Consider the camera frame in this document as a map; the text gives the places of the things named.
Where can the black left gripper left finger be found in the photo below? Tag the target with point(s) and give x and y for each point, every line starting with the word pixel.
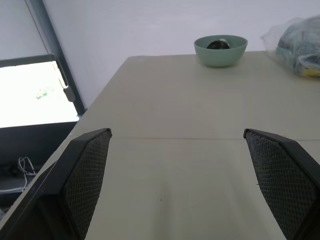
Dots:
pixel 82 175

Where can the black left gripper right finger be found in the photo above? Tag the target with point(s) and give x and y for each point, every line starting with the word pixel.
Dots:
pixel 282 175

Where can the clear plastic bag with cloths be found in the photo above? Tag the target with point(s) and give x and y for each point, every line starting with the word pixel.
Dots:
pixel 297 50

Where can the metal spoon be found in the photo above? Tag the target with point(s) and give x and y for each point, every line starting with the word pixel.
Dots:
pixel 218 45

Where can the green bowl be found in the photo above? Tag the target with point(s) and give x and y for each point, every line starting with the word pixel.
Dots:
pixel 220 53

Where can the dark window frame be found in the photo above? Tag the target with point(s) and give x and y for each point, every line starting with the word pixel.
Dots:
pixel 53 50

